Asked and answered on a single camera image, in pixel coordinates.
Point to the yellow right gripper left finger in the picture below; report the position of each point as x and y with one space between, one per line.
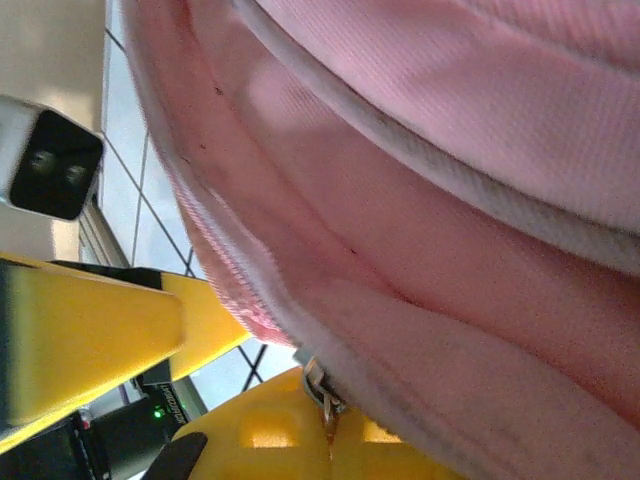
270 430

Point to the pink backpack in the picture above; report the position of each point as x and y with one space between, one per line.
400 200

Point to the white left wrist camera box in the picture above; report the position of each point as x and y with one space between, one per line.
55 165

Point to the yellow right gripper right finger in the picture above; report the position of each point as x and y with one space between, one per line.
370 455

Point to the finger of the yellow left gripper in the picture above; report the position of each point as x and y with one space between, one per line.
90 340
210 320

